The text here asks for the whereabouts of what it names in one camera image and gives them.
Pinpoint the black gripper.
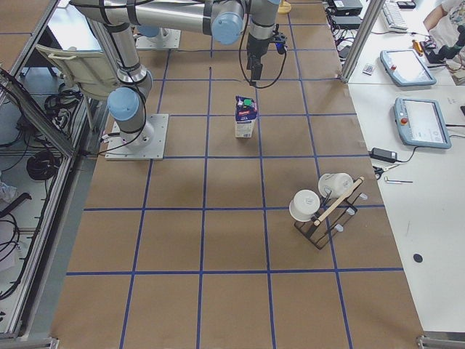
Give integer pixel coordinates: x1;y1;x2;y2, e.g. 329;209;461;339
246;36;270;81

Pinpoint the blue white milk carton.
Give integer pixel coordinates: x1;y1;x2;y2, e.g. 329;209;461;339
235;95;258;138

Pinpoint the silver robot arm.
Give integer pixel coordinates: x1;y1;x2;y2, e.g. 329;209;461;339
137;25;163;41
71;1;286;151

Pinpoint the white cup on rack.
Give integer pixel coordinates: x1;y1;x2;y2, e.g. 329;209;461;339
289;189;320;222

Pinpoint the wooden mug tree stand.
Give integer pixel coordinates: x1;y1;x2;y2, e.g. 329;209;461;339
268;0;292;14

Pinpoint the white mug on rack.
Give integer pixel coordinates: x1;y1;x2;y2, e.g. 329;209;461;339
318;172;353;198

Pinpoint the white keyboard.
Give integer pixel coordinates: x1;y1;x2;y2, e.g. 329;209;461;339
380;1;408;33

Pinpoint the far teach pendant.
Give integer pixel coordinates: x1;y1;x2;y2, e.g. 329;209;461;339
380;49;437;87

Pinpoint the teach pendant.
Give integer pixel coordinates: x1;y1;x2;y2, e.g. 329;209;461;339
393;97;451;149
380;49;437;87

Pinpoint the black power adapter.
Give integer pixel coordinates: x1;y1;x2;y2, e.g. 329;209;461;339
369;148;397;164

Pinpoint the grey office chair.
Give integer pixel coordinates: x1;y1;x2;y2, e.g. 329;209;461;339
36;44;121;100

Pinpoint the near teach pendant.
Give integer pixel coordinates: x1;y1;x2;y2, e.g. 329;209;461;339
393;97;451;149

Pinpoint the metal allen key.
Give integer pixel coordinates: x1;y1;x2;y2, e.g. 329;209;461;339
384;177;413;184

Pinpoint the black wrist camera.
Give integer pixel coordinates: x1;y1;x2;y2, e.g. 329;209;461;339
272;32;287;55

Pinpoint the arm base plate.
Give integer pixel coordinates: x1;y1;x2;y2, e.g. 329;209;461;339
105;113;169;161
135;28;181;50

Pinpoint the aluminium frame post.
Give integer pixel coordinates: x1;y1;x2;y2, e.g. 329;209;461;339
340;0;385;83

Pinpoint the black wire cup rack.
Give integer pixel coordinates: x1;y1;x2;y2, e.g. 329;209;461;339
294;177;368;250

